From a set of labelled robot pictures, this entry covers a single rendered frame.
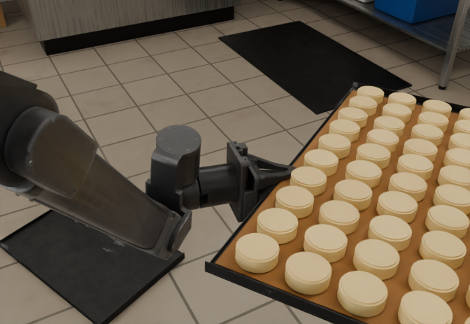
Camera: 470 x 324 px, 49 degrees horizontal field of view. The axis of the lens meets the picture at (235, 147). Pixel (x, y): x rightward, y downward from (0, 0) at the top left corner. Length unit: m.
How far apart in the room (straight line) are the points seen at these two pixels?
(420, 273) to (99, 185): 0.36
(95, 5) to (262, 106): 1.38
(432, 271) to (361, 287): 0.09
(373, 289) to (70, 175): 0.35
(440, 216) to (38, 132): 0.53
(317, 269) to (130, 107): 2.42
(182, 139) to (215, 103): 2.26
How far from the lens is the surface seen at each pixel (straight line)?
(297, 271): 0.57
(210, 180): 0.70
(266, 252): 0.59
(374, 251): 0.62
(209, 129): 2.67
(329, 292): 0.58
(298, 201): 0.67
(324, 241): 0.61
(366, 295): 0.56
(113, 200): 0.47
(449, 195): 0.75
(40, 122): 0.29
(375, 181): 0.75
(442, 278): 0.61
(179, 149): 0.63
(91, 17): 3.63
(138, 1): 3.69
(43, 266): 2.04
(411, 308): 0.56
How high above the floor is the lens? 1.44
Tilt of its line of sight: 35 degrees down
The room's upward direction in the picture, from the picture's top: straight up
